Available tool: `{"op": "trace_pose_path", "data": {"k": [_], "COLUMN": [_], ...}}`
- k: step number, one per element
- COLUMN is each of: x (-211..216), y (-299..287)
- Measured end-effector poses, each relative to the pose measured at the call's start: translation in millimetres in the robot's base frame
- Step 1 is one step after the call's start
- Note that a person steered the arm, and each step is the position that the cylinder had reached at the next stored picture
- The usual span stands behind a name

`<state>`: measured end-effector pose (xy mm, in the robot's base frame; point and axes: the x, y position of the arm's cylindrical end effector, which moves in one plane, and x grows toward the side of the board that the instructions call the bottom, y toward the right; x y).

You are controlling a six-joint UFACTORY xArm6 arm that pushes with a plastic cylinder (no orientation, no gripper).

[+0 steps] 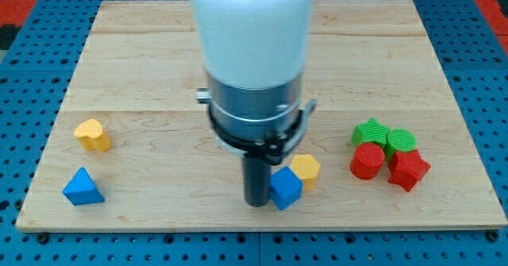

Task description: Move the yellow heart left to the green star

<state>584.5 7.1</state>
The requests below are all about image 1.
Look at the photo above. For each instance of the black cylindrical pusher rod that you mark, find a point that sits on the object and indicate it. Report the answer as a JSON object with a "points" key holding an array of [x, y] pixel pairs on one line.
{"points": [[256, 180]]}

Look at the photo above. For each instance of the green star block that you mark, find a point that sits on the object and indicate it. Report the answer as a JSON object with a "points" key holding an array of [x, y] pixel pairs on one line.
{"points": [[370, 131]]}

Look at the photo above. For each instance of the red star block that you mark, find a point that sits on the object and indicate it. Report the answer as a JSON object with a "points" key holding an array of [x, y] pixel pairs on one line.
{"points": [[407, 169]]}

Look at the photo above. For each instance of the blue cube block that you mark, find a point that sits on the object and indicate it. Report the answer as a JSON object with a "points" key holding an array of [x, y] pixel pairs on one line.
{"points": [[285, 188]]}

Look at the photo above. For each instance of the red cylinder block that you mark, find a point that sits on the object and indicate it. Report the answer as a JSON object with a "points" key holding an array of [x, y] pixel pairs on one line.
{"points": [[367, 160]]}

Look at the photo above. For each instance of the yellow heart block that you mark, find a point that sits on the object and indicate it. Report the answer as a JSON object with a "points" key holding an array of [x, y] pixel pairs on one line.
{"points": [[92, 136]]}

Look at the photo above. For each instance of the green cylinder block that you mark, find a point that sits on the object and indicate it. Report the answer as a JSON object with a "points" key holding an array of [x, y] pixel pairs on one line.
{"points": [[399, 140]]}

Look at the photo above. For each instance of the wooden board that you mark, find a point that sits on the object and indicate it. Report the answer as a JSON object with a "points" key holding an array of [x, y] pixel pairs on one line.
{"points": [[166, 173]]}

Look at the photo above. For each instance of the yellow hexagon block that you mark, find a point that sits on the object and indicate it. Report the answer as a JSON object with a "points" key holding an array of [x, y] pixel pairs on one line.
{"points": [[306, 167]]}

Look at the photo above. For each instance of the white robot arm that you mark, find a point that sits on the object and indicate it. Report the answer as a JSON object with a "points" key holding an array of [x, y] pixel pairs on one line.
{"points": [[254, 54]]}

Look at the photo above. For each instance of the blue triangle block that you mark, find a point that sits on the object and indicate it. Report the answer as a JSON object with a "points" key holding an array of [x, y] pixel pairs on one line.
{"points": [[81, 189]]}

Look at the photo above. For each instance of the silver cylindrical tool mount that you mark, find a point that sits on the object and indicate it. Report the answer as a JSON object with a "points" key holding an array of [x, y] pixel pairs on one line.
{"points": [[266, 123]]}

